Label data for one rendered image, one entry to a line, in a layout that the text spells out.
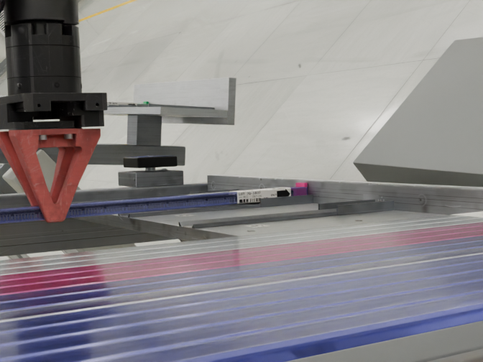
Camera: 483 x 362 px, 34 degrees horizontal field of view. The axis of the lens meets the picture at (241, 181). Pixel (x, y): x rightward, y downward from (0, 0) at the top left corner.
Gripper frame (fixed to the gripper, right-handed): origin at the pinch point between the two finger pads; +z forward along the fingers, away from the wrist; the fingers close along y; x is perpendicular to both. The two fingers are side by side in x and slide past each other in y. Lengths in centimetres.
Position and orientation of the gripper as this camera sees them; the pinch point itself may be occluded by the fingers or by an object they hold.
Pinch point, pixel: (50, 210)
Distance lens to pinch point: 65.7
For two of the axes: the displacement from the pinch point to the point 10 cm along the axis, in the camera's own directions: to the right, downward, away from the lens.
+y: 5.4, 0.4, -8.4
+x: 8.4, -0.6, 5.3
